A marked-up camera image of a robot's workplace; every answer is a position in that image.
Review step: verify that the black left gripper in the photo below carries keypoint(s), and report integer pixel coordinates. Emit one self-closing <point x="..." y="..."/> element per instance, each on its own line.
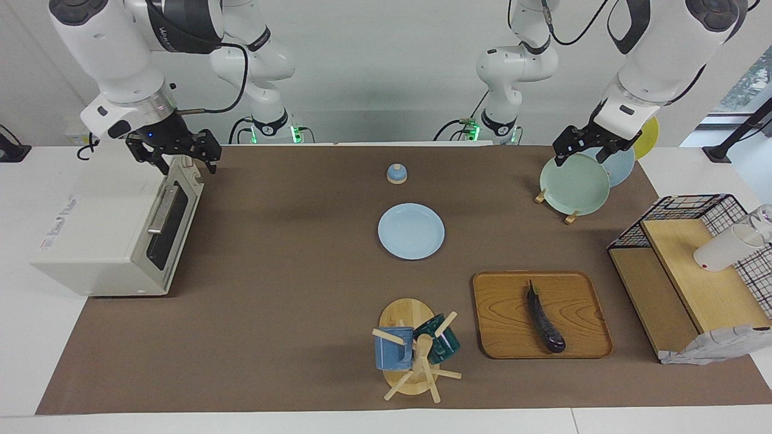
<point x="603" y="135"/>

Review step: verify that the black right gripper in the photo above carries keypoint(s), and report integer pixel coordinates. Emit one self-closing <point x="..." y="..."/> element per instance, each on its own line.
<point x="166" y="135"/>

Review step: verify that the toaster oven glass door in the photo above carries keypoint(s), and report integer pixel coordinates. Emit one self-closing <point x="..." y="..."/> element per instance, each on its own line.
<point x="181" y="199"/>

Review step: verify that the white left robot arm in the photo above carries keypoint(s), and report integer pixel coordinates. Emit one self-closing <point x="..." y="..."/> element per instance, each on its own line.
<point x="657" y="54"/>

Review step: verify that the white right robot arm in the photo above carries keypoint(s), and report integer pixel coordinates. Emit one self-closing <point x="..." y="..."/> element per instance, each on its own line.
<point x="108" y="48"/>

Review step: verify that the white toaster oven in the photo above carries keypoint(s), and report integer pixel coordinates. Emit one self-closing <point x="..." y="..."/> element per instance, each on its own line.
<point x="90" y="229"/>

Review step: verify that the light blue racked plate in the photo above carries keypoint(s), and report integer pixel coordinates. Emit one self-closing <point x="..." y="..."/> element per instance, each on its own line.
<point x="621" y="167"/>

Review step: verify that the pale green plate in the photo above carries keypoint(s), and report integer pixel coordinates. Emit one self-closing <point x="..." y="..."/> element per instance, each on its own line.
<point x="573" y="187"/>

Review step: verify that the yellow plate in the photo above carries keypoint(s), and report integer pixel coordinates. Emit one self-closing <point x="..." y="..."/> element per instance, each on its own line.
<point x="650" y="141"/>

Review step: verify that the wooden plate rack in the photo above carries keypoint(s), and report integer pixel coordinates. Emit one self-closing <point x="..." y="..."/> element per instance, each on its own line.
<point x="570" y="218"/>

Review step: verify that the white power socket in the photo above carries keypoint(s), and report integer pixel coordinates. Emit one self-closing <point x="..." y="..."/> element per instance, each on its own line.
<point x="75" y="135"/>

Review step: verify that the black stand with pole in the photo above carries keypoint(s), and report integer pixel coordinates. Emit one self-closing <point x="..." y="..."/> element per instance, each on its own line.
<point x="718" y="154"/>

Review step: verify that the black clamp block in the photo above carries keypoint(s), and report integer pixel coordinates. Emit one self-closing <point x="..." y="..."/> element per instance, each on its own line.
<point x="12" y="154"/>

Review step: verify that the brown table mat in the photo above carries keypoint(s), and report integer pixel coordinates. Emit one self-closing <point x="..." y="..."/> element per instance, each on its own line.
<point x="271" y="289"/>

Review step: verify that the white cup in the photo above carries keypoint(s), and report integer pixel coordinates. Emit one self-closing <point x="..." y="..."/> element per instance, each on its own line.
<point x="721" y="253"/>

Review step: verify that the wooden shelf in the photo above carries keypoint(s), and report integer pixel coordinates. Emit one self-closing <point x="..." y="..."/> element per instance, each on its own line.
<point x="693" y="283"/>

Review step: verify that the wooden serving tray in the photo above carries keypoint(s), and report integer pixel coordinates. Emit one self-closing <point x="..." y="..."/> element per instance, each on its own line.
<point x="500" y="313"/>

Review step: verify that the clear glass cup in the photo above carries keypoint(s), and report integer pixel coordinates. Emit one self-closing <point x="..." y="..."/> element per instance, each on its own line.
<point x="765" y="220"/>

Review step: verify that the dark green mug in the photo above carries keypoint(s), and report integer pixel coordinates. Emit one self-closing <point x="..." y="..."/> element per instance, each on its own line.
<point x="445" y="346"/>

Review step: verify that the wooden mug tree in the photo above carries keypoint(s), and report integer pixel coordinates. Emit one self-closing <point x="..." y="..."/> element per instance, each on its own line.
<point x="404" y="313"/>

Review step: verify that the blue mug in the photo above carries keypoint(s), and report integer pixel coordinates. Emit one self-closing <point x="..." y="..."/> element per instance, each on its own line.
<point x="392" y="352"/>

